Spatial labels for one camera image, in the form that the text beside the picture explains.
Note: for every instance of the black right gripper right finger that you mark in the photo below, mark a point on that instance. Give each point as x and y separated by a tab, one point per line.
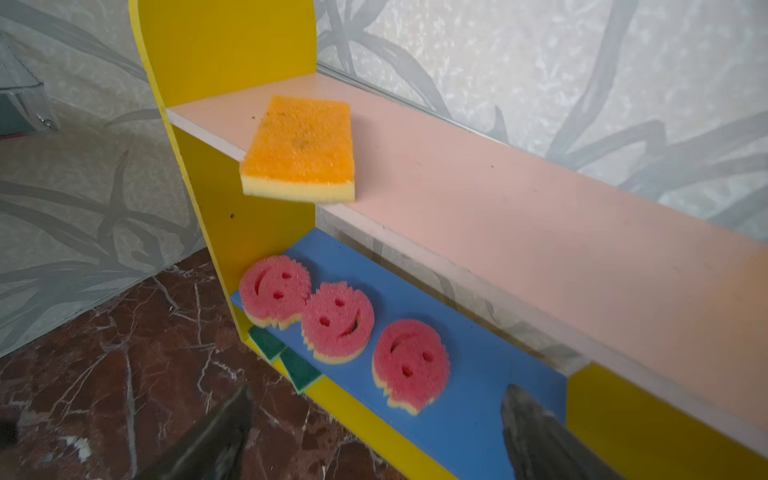
539	447

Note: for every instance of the yellow shelf with coloured boards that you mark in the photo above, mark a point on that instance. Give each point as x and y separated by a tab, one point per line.
667	302

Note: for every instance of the pink smiley sponge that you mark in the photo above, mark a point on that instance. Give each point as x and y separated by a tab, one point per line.
275	291
411	365
337	323

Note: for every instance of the green sponge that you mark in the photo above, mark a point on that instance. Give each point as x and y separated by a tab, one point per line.
270	346
301	373

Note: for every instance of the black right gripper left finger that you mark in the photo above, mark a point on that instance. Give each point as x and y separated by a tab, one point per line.
214	447

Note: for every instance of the orange sponge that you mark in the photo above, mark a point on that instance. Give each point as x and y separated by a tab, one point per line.
302	151

